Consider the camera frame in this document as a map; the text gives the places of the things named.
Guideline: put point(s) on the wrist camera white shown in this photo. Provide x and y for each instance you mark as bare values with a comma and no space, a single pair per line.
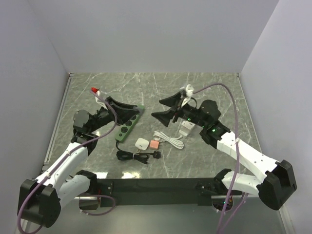
187,93
100,97

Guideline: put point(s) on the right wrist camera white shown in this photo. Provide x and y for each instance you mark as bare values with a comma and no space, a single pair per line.
187,93

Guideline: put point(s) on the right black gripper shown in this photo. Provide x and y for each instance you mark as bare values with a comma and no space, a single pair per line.
165,116

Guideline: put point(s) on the white USB power strip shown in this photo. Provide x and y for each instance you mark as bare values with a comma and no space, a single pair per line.
185,128

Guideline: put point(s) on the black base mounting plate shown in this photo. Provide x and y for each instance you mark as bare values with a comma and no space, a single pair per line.
159,191

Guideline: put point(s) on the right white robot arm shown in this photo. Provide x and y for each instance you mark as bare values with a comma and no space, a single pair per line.
248,161

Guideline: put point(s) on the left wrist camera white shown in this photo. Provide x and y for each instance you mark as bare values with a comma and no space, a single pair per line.
100,97

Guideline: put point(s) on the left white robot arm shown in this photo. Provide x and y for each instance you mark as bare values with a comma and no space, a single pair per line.
63,165

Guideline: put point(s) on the aluminium frame rail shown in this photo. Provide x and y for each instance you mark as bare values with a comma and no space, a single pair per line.
155,191

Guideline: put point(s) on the pink square adapter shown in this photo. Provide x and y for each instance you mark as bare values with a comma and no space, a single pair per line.
154,144

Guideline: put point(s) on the white square charger plug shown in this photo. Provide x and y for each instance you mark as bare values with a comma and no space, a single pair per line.
141,144

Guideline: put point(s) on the green power strip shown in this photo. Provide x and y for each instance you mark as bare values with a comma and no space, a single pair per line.
126,128

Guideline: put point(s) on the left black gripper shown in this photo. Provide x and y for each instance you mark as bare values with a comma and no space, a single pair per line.
124,111

